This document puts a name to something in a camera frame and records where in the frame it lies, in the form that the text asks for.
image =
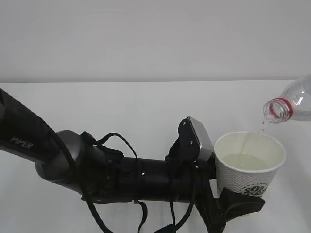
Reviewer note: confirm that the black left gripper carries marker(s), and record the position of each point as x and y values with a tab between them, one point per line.
172	181

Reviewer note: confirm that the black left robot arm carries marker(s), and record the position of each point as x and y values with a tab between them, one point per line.
103	175

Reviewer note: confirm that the clear plastic water bottle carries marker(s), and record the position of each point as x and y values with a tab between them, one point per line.
294	103

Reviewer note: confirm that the white paper cup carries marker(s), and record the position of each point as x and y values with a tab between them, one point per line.
246	162

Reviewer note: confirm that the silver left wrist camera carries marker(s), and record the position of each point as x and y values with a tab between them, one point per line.
194	141

